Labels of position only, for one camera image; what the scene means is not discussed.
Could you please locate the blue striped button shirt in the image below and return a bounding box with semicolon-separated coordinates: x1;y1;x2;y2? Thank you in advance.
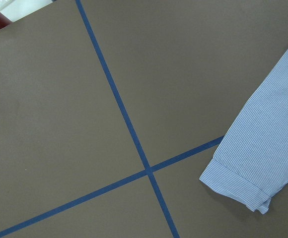
200;50;288;214

